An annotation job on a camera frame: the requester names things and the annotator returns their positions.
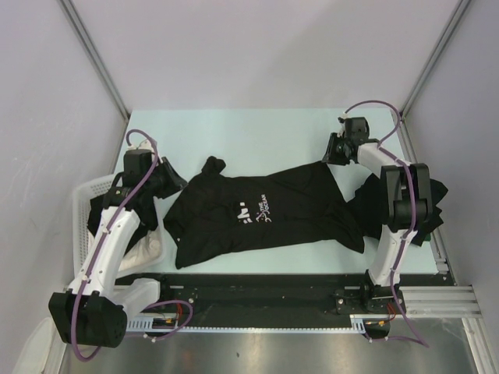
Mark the black printed t shirt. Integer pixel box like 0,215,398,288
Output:
163,156,365,269

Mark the white plastic basket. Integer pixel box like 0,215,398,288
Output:
73,175,175,274

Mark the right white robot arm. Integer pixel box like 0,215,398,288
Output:
322,116,433,312

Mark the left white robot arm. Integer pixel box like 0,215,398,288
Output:
48,149,187,348

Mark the stack of folded black shirts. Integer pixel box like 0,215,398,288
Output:
347,174,448,246

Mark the black shirt in basket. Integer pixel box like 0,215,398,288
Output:
87,195,157,254

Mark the white shirt in basket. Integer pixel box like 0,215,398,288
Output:
118,229,165,277

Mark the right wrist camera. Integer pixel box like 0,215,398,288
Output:
338,112,352,139

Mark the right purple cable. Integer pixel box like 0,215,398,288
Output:
342,100,420,250

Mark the left cable duct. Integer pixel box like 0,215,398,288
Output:
126,316,179,333

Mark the cable duct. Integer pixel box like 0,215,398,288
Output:
126,316,179,333
350,314,391,336

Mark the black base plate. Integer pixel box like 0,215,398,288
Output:
155,272,409,330

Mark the right cable duct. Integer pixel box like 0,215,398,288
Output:
350,314,391,336

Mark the aluminium frame rail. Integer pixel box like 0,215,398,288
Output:
401,286,482,319

